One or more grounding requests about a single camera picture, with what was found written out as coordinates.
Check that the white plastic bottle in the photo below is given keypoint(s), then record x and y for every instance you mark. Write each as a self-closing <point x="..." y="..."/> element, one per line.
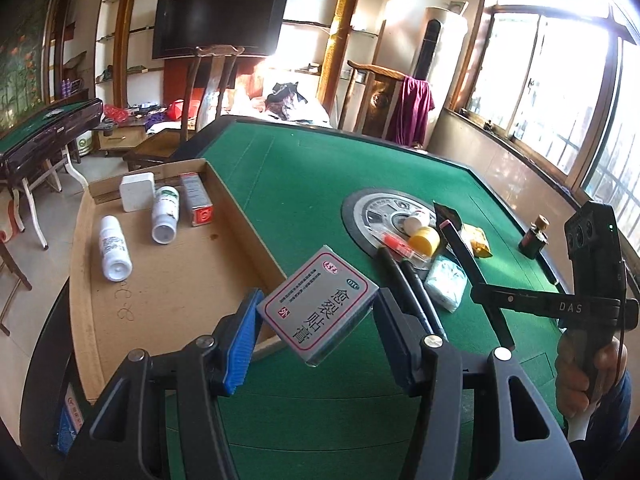
<point x="115" y="258"/>

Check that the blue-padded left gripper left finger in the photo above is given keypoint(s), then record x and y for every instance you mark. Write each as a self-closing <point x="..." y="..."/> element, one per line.
<point x="125" y="435"/>

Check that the white standing air conditioner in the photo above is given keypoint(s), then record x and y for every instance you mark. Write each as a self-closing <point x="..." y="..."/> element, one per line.
<point x="436" y="61"/>

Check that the blue white booklet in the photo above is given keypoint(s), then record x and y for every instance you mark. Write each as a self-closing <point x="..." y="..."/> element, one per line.
<point x="70" y="421"/>

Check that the round mahjong table control panel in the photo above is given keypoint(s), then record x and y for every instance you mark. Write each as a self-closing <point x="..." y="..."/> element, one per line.
<point x="373" y="210"/>

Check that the red pen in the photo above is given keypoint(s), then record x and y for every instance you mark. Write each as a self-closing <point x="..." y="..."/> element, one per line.
<point x="401" y="248"/>

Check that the maroon cloth on chair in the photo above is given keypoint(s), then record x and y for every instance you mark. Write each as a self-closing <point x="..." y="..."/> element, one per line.
<point x="410" y="116"/>

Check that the small white cup jar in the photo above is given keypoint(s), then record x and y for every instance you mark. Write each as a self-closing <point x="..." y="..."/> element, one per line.
<point x="415" y="223"/>

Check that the person's right hand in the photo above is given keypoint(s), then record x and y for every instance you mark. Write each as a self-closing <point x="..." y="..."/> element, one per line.
<point x="572" y="383"/>

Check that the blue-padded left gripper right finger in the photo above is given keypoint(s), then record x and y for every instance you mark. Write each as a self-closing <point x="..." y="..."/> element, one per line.
<point x="515" y="435"/>

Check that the yellow snack packet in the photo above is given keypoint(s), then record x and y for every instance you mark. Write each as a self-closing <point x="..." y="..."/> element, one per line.
<point x="475" y="239"/>

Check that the shallow cardboard tray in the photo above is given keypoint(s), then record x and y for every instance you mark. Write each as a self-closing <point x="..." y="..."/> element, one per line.
<point x="175" y="292"/>

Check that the white green-label bottle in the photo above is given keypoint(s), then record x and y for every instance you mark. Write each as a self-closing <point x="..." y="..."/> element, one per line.
<point x="165" y="215"/>

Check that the white square box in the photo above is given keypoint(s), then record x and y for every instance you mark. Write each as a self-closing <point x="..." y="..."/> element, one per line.
<point x="137" y="191"/>

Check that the black foil sachet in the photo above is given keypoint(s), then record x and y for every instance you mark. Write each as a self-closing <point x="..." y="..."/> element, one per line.
<point x="444" y="213"/>

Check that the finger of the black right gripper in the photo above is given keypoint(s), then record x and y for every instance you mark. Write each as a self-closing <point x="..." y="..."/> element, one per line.
<point x="518" y="300"/>
<point x="474" y="274"/>

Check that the black television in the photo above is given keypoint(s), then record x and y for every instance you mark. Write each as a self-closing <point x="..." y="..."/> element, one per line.
<point x="182" y="26"/>

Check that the yellow round jar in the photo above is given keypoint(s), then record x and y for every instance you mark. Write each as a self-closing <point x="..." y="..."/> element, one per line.
<point x="425" y="240"/>

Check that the wooden chair left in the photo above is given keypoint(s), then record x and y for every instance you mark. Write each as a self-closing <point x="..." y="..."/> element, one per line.
<point x="160" y="147"/>

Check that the wooden chair right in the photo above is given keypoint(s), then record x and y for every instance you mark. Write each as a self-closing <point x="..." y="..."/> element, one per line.
<point x="379" y="96"/>

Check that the silver red tall box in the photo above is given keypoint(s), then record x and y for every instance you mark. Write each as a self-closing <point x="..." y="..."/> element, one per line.
<point x="198" y="203"/>

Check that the white tissue packet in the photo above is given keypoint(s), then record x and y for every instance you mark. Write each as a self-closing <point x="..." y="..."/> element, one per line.
<point x="445" y="283"/>

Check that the dark perfume bottle gold cap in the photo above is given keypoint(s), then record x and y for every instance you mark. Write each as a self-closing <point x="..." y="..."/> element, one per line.
<point x="535" y="239"/>

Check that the wooden chair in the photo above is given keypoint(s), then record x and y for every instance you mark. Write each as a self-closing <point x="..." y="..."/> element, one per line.
<point x="379" y="96"/>
<point x="160" y="147"/>

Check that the white red medicine box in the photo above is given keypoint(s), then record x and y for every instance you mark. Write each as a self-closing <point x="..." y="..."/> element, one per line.
<point x="319" y="305"/>

